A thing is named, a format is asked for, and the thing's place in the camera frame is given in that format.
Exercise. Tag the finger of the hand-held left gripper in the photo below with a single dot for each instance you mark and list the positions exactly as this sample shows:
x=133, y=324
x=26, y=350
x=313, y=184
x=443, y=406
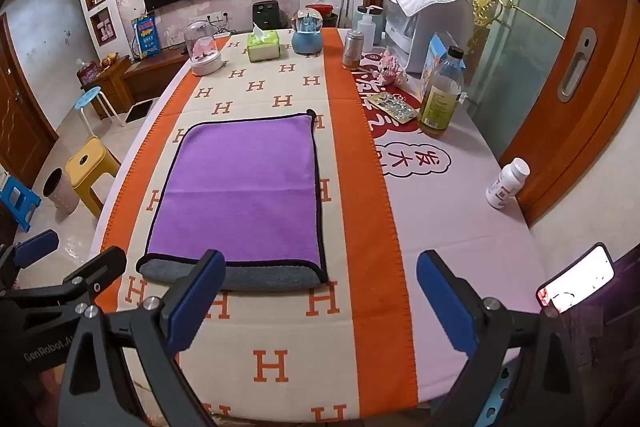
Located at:
x=36, y=248
x=95, y=268

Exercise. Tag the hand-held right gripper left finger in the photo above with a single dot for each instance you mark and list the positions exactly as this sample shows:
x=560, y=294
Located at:
x=196, y=297

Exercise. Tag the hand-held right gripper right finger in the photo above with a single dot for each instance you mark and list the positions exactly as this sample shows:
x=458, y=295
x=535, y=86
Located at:
x=445, y=302

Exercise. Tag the purple towel with grey underside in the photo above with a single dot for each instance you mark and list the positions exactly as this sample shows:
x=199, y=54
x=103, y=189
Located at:
x=245, y=187

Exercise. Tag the blue folding stool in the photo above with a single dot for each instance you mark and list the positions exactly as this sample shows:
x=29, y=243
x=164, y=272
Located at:
x=20, y=202

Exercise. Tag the grey waste bin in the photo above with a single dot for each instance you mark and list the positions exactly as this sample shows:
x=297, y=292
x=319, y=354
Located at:
x=60, y=192

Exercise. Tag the white printed tablecloth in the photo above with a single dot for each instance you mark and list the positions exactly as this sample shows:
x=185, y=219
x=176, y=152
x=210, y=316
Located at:
x=445, y=217

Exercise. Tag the yellow plastic stool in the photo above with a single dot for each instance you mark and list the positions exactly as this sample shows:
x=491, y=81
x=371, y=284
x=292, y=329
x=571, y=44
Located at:
x=90, y=164

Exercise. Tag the orange and beige patterned blanket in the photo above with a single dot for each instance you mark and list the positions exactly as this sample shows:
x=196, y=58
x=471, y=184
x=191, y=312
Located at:
x=295, y=337

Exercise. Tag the white pill bottle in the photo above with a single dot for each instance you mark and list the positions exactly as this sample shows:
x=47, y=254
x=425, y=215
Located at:
x=505, y=187

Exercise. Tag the brown wooden door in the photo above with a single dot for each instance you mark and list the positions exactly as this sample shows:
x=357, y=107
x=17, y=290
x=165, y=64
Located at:
x=22, y=117

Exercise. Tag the smartphone with lit screen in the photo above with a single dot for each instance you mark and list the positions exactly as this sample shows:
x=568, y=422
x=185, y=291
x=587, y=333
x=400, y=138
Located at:
x=580, y=277

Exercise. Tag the round blue-top stool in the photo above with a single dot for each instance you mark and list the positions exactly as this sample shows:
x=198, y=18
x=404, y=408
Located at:
x=92, y=99

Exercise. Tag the black floor mat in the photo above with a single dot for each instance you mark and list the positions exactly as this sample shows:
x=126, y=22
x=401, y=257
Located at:
x=138, y=111

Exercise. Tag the red snack bag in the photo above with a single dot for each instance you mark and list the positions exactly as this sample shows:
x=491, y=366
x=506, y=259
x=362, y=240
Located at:
x=90, y=72

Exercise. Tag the wooden television cabinet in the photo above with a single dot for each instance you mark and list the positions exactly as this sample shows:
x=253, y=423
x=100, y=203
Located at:
x=140, y=79

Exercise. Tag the glass bottle with yellow liquid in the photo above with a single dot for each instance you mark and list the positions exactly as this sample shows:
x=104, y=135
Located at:
x=442, y=102

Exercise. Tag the silver blister pill pack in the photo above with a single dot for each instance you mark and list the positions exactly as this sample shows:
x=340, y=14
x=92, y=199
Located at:
x=395, y=107

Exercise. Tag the blue cardboard box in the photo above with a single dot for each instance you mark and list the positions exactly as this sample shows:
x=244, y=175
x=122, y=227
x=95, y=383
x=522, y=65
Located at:
x=431, y=67

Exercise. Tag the glass dome with white base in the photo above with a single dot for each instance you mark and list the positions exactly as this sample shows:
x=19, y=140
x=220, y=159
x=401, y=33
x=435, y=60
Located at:
x=204, y=57

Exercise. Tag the blue printed packet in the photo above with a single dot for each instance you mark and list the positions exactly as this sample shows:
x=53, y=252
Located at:
x=146, y=36

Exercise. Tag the green tissue box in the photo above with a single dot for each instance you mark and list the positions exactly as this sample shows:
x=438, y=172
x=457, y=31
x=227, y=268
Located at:
x=263, y=48

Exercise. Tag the white countertop appliance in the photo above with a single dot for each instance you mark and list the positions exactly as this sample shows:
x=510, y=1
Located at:
x=440, y=42

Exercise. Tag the metal can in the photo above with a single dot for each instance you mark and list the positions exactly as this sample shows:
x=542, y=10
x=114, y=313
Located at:
x=354, y=52

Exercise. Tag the wooden sliding glass door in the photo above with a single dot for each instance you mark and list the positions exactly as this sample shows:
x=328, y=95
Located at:
x=605, y=82

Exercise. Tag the blue snow globe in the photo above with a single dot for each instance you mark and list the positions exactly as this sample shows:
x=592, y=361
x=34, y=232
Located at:
x=307, y=38

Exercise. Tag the white squeeze bottle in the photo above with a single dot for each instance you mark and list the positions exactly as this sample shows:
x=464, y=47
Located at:
x=367, y=29

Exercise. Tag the black space heater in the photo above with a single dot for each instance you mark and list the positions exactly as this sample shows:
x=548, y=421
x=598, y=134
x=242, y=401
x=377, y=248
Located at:
x=265, y=14

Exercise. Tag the red basin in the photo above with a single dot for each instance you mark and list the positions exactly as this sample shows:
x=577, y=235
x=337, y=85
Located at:
x=322, y=14

